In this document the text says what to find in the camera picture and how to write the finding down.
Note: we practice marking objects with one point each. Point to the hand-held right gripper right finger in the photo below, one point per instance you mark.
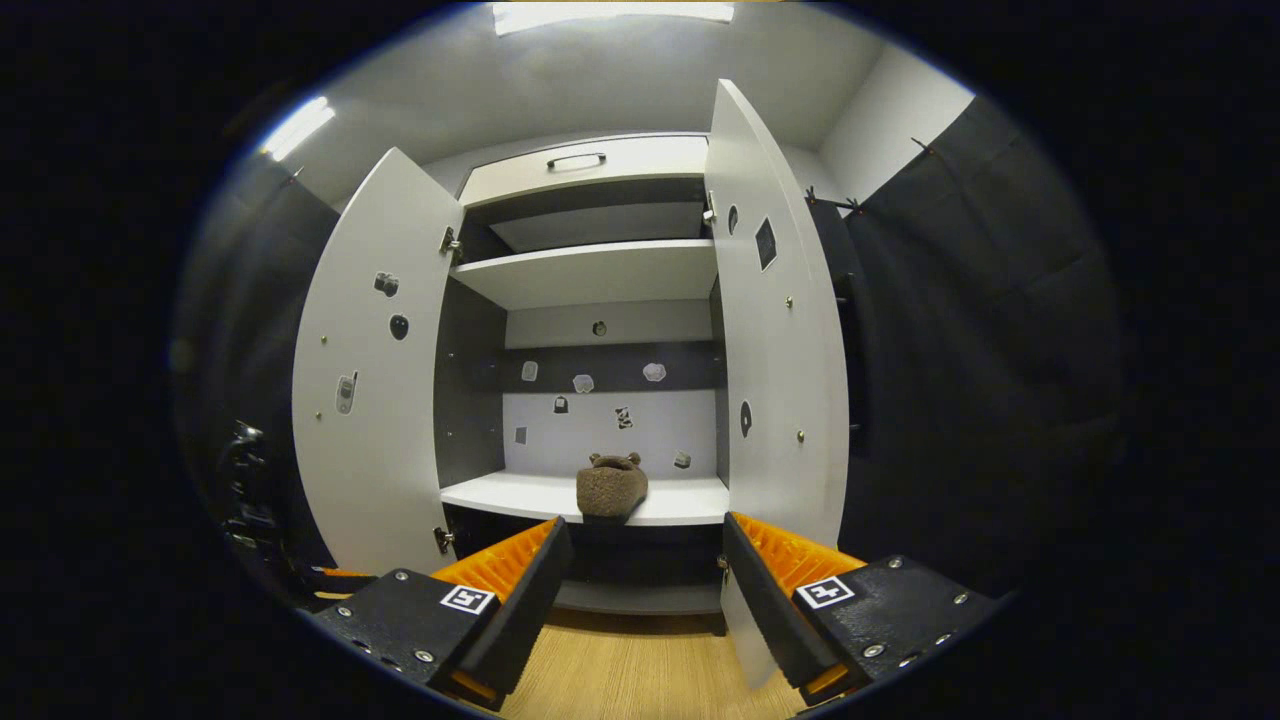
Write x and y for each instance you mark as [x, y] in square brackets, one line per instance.
[765, 610]

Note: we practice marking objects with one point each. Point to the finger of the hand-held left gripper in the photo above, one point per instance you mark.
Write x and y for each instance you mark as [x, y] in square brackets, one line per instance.
[345, 582]

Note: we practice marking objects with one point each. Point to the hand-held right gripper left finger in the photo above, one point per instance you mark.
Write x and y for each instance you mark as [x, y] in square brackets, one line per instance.
[525, 620]

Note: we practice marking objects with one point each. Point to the white cabinet door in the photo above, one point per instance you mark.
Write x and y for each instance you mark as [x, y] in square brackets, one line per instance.
[370, 470]
[780, 370]

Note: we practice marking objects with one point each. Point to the white shoe cabinet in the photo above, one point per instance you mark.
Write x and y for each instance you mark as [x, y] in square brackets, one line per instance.
[530, 495]

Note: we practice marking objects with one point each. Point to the brown fuzzy shoe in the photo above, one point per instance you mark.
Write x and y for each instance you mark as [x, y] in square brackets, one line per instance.
[610, 495]

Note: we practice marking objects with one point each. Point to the black backdrop cloth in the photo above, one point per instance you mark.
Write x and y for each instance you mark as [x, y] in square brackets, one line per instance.
[980, 350]
[250, 300]

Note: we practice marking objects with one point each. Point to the ceiling light panel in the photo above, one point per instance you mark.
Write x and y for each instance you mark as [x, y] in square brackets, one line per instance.
[298, 128]
[610, 15]

